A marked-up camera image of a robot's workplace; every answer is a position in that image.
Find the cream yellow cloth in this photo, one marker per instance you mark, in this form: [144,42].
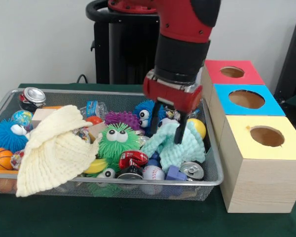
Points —
[54,153]

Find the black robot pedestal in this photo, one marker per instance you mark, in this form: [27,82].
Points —
[123,49]

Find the small soccer ball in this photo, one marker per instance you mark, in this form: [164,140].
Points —
[165,122]

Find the wooden three-hole box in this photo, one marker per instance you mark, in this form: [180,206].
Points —
[261,182]

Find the silver drink can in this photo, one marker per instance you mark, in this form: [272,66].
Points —
[33,97]

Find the purple spiky ball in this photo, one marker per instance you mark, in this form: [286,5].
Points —
[121,118]

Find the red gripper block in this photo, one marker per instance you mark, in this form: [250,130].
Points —
[172,95]

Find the yellow green plastic banana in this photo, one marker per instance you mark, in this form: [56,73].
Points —
[96,166]

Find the dark green tablecloth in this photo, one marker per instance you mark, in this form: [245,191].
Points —
[113,217]

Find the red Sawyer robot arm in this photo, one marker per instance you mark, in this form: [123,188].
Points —
[182,37]

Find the small baseball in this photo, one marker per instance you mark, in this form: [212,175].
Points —
[153,172]

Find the small orange basketball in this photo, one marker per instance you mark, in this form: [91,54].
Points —
[0,159]

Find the yellow ball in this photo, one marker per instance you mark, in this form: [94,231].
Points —
[199,127]

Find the mint green cloth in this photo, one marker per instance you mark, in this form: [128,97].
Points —
[190,151]

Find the shallow clear mesh bin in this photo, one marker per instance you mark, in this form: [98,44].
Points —
[212,158]

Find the blue spiky ball with eyes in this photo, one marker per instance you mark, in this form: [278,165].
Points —
[2,137]
[144,108]

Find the black upright panel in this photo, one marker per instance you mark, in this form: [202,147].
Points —
[293,61]

